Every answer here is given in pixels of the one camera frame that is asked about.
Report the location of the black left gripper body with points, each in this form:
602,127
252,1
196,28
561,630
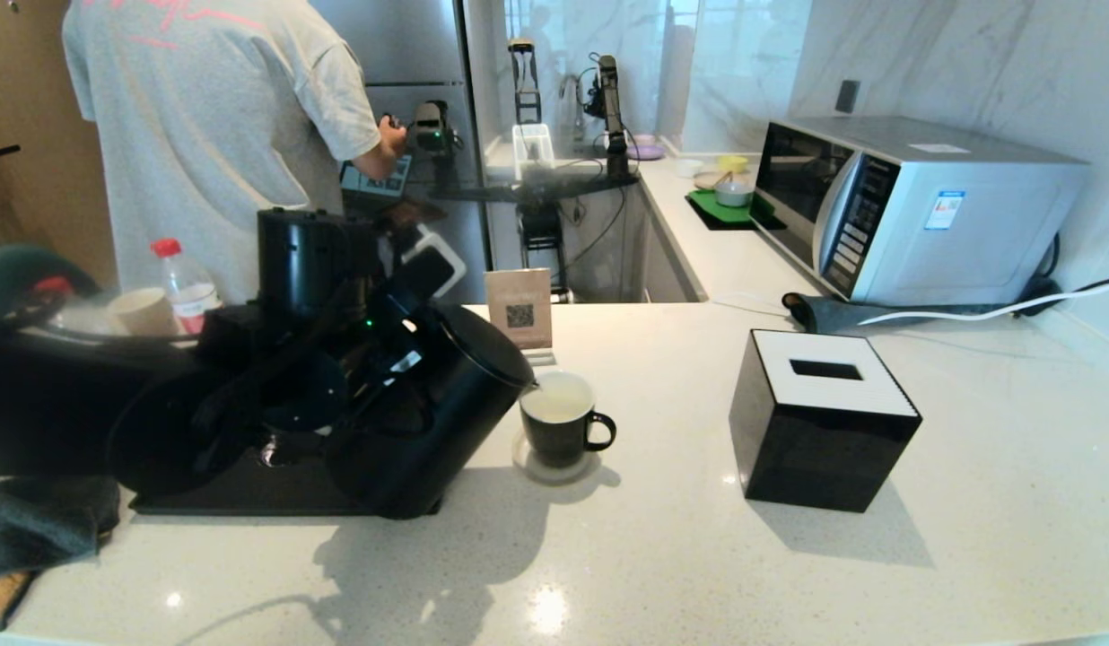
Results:
406,314

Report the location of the black electric kettle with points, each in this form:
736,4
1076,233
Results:
447,422

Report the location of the person's bare forearm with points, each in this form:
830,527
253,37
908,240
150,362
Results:
375,161

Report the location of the black white background robot arm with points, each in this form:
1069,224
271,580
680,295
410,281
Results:
608,99

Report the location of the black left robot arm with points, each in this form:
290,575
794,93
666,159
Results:
205,404

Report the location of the person's hand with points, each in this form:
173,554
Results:
394,136

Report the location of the brown wooden side table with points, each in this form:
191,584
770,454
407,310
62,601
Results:
420,211

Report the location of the beige QR code sign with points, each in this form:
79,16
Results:
519,305

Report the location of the open laptop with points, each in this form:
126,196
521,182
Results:
379,179

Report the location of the black mug white inside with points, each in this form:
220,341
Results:
559,440

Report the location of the round white coaster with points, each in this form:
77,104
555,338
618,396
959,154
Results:
528,471

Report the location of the clear water bottle red cap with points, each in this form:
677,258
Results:
52,287
187,292

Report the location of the black serving tray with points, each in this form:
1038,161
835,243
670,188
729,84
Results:
249,498

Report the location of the brown paper cup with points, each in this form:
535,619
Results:
142,312

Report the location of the silver refrigerator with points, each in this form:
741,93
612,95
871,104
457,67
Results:
429,45

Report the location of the person in grey t-shirt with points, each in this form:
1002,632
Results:
213,117

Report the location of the chrome sink faucet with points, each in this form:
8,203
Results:
568,90

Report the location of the purple plate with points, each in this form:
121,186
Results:
649,152

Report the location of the small white bowl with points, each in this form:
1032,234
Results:
689,170

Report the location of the green mat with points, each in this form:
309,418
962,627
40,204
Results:
711,211

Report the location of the beige plate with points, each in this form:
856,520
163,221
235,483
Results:
705,184

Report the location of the grey bowl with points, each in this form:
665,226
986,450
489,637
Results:
732,197

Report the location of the yellow bowl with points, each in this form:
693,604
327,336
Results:
732,167

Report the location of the teal chair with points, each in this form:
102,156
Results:
12,269

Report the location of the brown wooden door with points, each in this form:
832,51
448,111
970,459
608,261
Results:
43,135

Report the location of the black tissue box white lid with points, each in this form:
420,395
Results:
806,449

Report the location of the dark green cloth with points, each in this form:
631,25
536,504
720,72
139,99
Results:
43,529

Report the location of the brown woven mat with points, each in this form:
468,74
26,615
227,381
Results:
3,601

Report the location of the silver microwave oven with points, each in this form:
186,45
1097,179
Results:
967,224

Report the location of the grey camera head green light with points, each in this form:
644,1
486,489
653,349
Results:
433,126

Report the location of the black upright gripper frame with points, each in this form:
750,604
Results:
524,90

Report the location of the black wall socket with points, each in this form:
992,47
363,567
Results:
846,100

